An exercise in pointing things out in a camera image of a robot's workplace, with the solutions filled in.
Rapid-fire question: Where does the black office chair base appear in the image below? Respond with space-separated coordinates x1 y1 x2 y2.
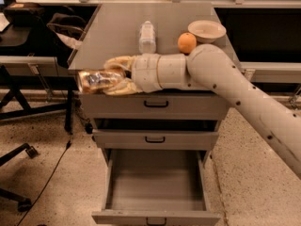
0 142 40 213

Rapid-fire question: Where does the dark bag on desk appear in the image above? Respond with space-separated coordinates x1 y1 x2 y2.
3 2 44 26

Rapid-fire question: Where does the grey drawer cabinet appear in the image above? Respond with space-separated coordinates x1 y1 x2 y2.
67 2 245 226

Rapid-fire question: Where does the grey middle drawer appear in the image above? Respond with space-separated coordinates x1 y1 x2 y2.
93 130 218 151

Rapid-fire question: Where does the orange drink can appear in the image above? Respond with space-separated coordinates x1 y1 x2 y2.
77 69 126 93

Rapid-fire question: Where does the grey bottom drawer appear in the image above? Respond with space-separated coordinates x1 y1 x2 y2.
92 149 220 226

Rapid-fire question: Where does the white bowl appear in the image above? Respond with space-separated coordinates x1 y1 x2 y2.
188 20 227 43

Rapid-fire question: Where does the orange fruit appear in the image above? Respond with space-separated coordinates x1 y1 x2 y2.
178 32 197 54

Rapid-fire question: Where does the black desk with legs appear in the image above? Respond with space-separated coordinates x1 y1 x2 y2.
0 24 76 132

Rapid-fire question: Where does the dark backpack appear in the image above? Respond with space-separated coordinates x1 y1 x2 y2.
47 13 87 49

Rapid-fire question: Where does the grey drawer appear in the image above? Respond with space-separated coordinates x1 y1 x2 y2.
92 149 220 226
93 130 218 151
80 91 230 121

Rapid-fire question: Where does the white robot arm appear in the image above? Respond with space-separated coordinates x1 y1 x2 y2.
103 44 301 177

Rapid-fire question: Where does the grey top drawer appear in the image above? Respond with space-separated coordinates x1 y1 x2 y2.
80 91 230 121

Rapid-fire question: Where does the clear plastic water bottle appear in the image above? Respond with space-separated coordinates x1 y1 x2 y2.
139 21 156 54

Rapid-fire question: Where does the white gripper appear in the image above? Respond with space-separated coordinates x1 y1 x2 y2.
103 54 162 96

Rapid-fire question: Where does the black floor cable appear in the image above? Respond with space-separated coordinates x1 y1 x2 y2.
14 135 72 226

